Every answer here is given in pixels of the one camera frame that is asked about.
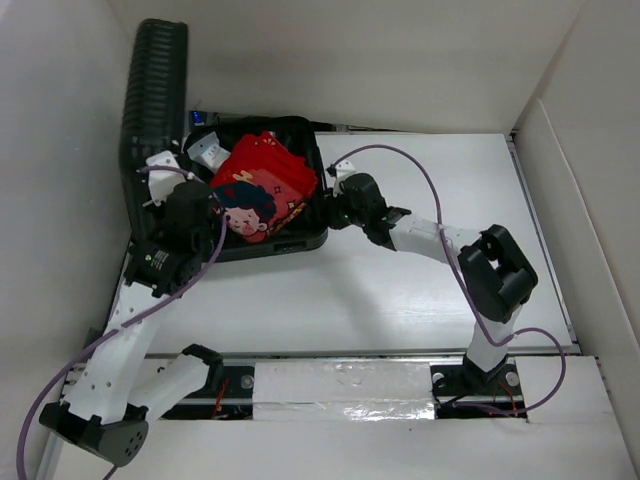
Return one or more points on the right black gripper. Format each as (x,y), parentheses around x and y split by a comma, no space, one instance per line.
(330,212)

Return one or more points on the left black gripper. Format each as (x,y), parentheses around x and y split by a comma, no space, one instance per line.
(164,209)

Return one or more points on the white toiletry tube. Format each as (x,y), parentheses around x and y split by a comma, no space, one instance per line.
(208,152)

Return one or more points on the red cartoon print cloth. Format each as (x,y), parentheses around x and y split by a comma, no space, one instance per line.
(262,187)

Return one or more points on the black hard-shell suitcase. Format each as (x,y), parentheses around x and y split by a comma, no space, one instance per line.
(153,121)

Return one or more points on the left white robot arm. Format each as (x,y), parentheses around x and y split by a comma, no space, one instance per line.
(105,412)

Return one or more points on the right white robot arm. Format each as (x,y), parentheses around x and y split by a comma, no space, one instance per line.
(493,273)

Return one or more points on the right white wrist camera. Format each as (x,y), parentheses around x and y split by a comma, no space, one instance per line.
(342,167)

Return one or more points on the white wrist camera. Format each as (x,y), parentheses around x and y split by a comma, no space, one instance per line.
(163,175)
(342,167)

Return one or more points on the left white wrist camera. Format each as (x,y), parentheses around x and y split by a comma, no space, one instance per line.
(163,175)

